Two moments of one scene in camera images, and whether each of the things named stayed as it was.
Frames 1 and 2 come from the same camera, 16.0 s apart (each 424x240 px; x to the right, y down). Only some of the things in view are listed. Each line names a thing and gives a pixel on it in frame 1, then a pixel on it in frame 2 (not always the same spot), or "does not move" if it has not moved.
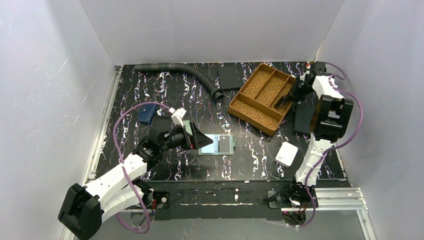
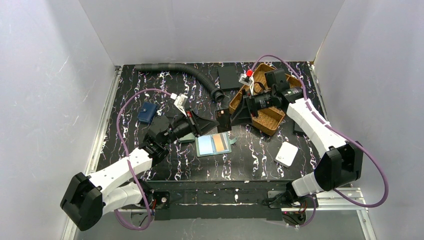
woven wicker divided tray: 254,103 does not move
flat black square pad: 228,78 does not move
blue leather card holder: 147,113 does not move
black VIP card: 224,144 → 223,117
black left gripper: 191,139 → 194,122
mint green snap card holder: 223,144 does not move
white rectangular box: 286,154 does not move
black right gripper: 298,90 → 247,106
